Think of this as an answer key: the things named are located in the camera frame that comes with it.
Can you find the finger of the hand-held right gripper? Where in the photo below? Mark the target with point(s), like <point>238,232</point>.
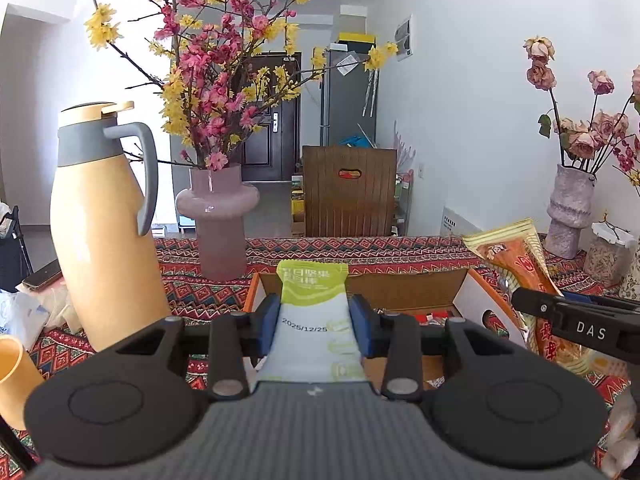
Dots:
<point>600,304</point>
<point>560,322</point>

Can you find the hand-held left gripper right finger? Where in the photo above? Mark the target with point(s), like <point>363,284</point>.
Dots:
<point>360,322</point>

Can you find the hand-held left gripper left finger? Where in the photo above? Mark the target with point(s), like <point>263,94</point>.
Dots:
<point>267,322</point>

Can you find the green white snack packet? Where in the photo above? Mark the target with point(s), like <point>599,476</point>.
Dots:
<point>312,305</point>

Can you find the red cardboard box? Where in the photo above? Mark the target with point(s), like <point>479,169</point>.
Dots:
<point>410,290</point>

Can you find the large orange snack packet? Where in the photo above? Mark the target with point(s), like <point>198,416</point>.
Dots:
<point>520,265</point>

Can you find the person's right hand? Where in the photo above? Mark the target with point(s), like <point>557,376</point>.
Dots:
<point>622,440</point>

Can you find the floral patterned vase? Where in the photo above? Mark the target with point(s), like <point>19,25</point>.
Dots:
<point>632,280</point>

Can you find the glass jar with lid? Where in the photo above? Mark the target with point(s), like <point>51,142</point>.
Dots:
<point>607,260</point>

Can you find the patterned red tablecloth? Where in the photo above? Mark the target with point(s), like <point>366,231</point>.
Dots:
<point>200,290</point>

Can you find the pink glass vase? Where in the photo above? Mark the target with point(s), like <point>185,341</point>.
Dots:
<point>220,240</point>

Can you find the textured pink vase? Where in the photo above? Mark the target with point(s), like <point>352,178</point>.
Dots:
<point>567,210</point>

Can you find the metal rack with bottles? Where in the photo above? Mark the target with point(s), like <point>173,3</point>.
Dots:
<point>402,205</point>

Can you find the wooden chair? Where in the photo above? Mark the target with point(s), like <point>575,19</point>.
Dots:
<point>325,200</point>

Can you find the dark brown door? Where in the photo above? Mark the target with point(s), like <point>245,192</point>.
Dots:
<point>270,160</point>

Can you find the dried pink roses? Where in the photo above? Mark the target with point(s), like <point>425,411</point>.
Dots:
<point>582,135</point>

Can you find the yellow thermos jug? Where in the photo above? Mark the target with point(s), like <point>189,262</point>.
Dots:
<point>100,260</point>

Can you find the white decorative leaves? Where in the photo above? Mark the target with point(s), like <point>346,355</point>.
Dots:
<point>404,147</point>

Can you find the cream cloth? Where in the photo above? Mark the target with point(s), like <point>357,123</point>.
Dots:
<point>65,307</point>

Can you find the grey refrigerator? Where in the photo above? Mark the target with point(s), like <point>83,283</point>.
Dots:
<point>345,110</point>

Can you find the smartphone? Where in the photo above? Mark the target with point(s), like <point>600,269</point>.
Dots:
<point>42,275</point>

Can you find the white folded umbrella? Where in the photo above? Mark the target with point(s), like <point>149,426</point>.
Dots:
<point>371,92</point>

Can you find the pink and yellow flower branches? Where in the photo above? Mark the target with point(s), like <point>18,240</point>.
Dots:
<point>220,85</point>

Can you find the white plastic bag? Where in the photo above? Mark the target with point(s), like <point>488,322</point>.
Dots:
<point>25,317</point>

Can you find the yellow mug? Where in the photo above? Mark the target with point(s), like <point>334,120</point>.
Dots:
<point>17,385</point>

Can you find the paper note on refrigerator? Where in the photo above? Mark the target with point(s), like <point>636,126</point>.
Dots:
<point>346,64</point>

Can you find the black bag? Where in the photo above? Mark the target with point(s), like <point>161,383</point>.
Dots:
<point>15,255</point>

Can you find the yellow box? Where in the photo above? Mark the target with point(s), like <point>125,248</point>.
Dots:
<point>357,39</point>

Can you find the white wall socket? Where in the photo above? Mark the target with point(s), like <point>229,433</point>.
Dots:
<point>421,171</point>

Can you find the white wall panel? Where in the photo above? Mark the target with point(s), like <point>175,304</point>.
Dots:
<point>404,37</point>

